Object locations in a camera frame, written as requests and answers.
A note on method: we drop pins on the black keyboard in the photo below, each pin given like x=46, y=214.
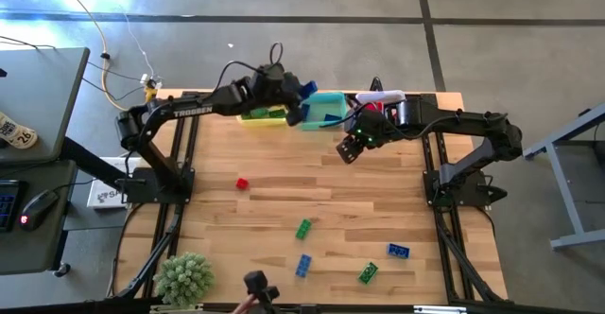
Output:
x=8, y=205

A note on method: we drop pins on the white printed pouch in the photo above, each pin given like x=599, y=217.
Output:
x=16, y=132

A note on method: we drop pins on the dark grey desk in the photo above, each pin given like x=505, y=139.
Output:
x=33, y=252

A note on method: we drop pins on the black computer mouse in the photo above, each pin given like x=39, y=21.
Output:
x=38, y=207

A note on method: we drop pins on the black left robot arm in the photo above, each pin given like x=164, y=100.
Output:
x=194, y=110

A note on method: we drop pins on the small red toy brick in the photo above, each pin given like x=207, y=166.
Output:
x=242, y=184

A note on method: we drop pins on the green toy brick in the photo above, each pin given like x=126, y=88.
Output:
x=278, y=113
x=246, y=115
x=260, y=113
x=368, y=272
x=303, y=229

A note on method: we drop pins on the clear plastic bin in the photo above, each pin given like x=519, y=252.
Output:
x=380, y=96

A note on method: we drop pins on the green artificial plant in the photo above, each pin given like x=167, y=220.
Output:
x=184, y=278

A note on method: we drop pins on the grey metal stand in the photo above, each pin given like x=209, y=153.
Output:
x=567, y=200

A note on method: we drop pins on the person's hand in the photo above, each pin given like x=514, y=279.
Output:
x=243, y=307

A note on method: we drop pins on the black support bar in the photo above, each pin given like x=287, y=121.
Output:
x=94, y=162

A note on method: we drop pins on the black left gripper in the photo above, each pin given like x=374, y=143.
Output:
x=274, y=87

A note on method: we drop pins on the black table camera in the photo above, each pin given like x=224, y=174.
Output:
x=257, y=285

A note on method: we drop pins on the blue toy brick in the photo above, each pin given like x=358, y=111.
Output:
x=303, y=265
x=309, y=89
x=333, y=117
x=398, y=250
x=305, y=110

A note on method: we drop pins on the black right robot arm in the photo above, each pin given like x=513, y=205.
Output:
x=472, y=120

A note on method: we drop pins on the black table clamp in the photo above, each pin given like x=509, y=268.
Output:
x=375, y=84

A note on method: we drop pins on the black frame rail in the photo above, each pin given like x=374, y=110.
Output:
x=427, y=153
x=177, y=139

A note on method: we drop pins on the teal plastic bin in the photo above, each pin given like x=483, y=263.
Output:
x=326, y=103

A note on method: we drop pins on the white printed box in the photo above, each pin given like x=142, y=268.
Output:
x=101, y=196

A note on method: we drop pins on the silver metal bracket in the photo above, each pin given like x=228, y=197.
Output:
x=439, y=309

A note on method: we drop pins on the yellow plastic bin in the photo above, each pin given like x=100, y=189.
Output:
x=264, y=122

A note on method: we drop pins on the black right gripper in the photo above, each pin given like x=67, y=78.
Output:
x=375, y=129

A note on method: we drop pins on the black caster wheel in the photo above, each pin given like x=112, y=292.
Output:
x=61, y=270

